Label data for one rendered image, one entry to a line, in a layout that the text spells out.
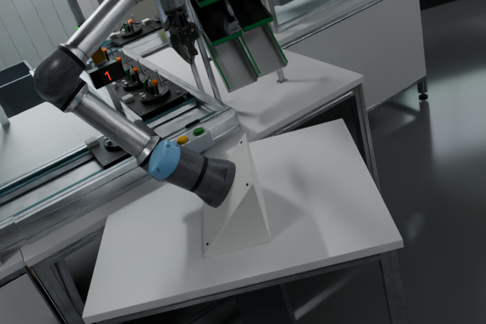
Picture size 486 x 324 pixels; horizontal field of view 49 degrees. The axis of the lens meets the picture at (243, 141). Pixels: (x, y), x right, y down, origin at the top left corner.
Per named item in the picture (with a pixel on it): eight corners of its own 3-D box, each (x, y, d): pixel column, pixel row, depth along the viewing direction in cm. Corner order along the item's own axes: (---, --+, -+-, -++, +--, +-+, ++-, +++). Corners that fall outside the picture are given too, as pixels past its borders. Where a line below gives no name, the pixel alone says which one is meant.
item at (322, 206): (403, 247, 141) (403, 239, 139) (85, 325, 147) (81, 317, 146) (343, 124, 201) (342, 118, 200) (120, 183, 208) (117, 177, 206)
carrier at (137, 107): (191, 95, 231) (181, 70, 225) (142, 120, 223) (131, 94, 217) (169, 82, 251) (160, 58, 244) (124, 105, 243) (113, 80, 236)
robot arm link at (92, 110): (176, 191, 164) (23, 82, 150) (166, 188, 178) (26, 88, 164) (198, 160, 167) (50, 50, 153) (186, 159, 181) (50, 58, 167)
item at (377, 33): (430, 96, 363) (419, -28, 320) (303, 172, 326) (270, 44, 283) (362, 74, 417) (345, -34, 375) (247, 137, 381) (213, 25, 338)
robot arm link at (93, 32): (22, 75, 140) (139, -53, 151) (24, 81, 150) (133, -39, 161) (58, 103, 143) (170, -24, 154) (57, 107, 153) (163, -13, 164)
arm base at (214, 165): (239, 174, 154) (208, 161, 151) (215, 216, 158) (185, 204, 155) (231, 155, 168) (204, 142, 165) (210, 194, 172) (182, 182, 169)
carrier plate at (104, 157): (162, 141, 202) (160, 136, 201) (105, 171, 194) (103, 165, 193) (140, 122, 222) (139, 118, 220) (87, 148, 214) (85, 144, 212)
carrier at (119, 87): (169, 82, 251) (160, 58, 245) (124, 104, 243) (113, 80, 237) (151, 71, 270) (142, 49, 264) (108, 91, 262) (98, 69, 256)
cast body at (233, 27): (241, 34, 208) (239, 21, 203) (231, 38, 207) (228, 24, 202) (231, 22, 213) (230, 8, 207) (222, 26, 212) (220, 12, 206)
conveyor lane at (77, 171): (224, 131, 215) (217, 109, 210) (25, 236, 187) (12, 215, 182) (194, 111, 238) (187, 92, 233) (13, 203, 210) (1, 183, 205)
